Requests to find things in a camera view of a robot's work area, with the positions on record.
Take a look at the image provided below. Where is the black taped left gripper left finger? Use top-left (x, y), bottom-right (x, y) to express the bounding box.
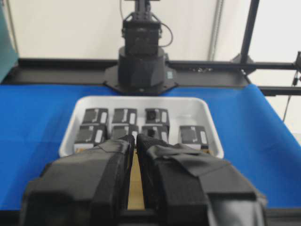
top-left (19, 135), bottom-right (135, 226)

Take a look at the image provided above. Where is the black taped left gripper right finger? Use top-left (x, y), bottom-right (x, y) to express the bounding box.
top-left (137, 134), bottom-right (267, 226)

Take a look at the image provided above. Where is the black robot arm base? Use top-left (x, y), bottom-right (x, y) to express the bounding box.
top-left (104, 0), bottom-right (177, 96)

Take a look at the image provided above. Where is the brown cardboard box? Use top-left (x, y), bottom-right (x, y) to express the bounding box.
top-left (128, 150), bottom-right (145, 210)

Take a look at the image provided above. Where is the black small box front right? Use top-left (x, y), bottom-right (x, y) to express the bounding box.
top-left (179, 125), bottom-right (209, 152)

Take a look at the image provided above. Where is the black small box front left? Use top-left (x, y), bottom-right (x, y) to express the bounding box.
top-left (73, 124), bottom-right (108, 153)

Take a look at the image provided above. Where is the black small box front centre-right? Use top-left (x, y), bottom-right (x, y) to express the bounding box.
top-left (142, 125), bottom-right (169, 143)

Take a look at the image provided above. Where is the black small box front middle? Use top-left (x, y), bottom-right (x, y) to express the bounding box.
top-left (111, 125), bottom-right (139, 139)

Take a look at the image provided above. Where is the black small box back left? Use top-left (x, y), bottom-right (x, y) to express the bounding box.
top-left (82, 108), bottom-right (109, 125)

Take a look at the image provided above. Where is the black small box back right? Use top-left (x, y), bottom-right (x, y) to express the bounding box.
top-left (145, 108), bottom-right (170, 126)

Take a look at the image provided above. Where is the black small box back middle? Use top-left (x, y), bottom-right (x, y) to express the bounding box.
top-left (112, 108), bottom-right (137, 125)

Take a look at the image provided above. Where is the white plastic tray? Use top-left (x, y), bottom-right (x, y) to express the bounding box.
top-left (58, 96), bottom-right (224, 158)

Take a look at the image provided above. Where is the blue table cloth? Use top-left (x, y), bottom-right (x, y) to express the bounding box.
top-left (0, 85), bottom-right (301, 210)

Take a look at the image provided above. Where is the teal curtain panel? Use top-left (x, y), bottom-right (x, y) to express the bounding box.
top-left (0, 9), bottom-right (18, 82)

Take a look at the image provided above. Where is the black aluminium frame rail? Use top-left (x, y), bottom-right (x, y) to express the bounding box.
top-left (2, 56), bottom-right (301, 96)

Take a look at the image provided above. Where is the black vertical frame post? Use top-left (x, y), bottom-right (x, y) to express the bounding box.
top-left (232, 0), bottom-right (260, 64)

